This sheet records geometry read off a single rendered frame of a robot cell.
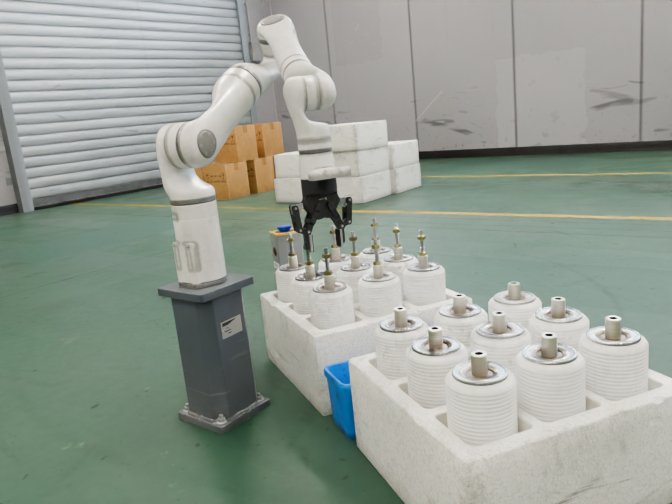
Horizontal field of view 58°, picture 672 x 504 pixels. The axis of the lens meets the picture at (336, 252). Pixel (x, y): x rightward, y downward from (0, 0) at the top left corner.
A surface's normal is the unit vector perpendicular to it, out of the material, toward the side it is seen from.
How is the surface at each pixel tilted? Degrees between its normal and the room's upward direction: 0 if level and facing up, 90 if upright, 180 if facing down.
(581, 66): 90
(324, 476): 0
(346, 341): 90
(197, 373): 90
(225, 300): 93
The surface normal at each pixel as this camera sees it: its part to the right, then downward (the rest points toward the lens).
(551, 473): 0.36, 0.18
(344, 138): -0.61, 0.23
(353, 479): -0.10, -0.97
